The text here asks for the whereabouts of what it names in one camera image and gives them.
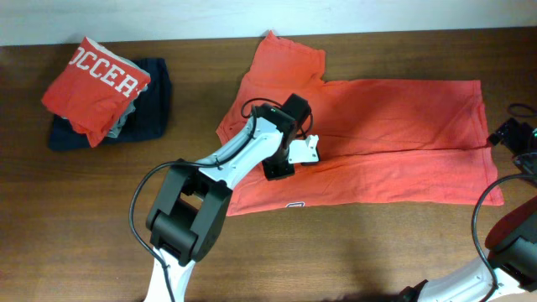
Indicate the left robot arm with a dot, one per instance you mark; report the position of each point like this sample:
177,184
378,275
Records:
188,213

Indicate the folded red soccer shirt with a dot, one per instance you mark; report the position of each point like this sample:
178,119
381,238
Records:
74,82

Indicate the folded navy garment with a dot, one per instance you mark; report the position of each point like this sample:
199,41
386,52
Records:
148,121

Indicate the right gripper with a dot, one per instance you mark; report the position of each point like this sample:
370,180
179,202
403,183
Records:
513,142

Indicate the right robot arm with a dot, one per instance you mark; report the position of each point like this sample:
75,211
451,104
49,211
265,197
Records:
506,264

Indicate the folded grey garment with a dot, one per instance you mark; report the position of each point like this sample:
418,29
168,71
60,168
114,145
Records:
123,117

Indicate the orange t-shirt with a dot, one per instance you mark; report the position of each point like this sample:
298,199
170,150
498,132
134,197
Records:
380,141

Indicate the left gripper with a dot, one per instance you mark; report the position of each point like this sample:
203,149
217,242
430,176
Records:
273,171

